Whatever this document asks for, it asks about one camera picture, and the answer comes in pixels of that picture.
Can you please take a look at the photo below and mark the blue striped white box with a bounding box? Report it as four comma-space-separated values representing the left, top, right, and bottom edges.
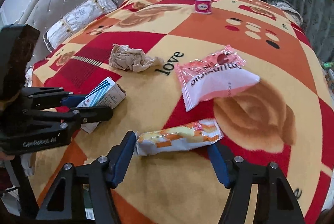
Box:
76, 76, 127, 135

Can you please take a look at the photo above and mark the brown paper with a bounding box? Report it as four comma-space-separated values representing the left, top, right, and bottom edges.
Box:
108, 43, 164, 72

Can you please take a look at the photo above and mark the orange white snack wrapper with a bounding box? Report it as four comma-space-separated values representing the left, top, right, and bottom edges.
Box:
134, 119, 224, 156

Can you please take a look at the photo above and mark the green white carton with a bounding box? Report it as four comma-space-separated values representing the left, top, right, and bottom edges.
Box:
83, 184, 95, 220

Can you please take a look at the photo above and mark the white bolster pillow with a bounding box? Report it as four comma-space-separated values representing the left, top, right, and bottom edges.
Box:
43, 0, 118, 52

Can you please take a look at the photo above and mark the red orange patterned blanket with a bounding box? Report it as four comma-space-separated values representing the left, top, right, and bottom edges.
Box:
30, 0, 333, 223

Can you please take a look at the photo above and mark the pink snack packet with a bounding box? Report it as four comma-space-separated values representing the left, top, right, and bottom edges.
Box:
175, 45, 260, 112

